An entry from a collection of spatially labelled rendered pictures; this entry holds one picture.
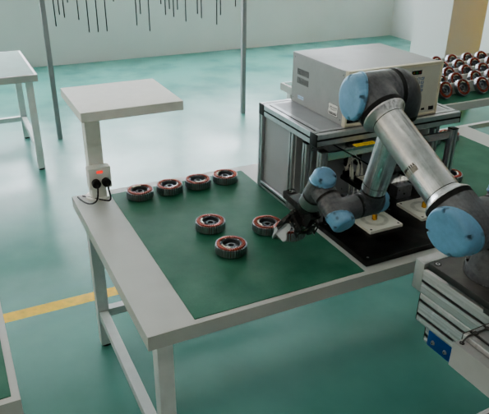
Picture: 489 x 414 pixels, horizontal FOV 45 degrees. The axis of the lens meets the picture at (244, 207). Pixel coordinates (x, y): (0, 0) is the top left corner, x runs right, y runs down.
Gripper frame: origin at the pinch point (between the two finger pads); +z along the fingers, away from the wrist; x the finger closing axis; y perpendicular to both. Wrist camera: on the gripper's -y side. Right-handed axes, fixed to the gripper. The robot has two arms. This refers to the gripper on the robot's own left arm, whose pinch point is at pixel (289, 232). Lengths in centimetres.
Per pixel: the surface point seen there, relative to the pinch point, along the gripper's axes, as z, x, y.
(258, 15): 356, 308, -545
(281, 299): -5.0, -15.6, 24.8
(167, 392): 18, -53, 35
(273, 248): 8.8, -3.9, 0.4
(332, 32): 386, 441, -531
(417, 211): 5, 58, 1
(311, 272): -0.7, 0.7, 16.8
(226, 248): 6.3, -21.5, -2.4
